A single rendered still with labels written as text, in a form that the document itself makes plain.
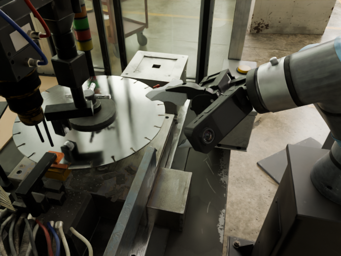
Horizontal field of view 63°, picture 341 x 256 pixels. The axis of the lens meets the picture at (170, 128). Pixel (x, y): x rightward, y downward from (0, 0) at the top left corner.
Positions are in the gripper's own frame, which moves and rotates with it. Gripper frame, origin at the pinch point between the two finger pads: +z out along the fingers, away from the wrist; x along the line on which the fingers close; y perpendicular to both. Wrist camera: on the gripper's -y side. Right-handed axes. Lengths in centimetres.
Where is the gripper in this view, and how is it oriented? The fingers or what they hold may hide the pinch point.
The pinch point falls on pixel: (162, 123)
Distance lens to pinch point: 53.6
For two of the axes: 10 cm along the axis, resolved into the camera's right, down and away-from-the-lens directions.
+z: -7.5, 1.9, 6.4
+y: 4.3, -5.9, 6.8
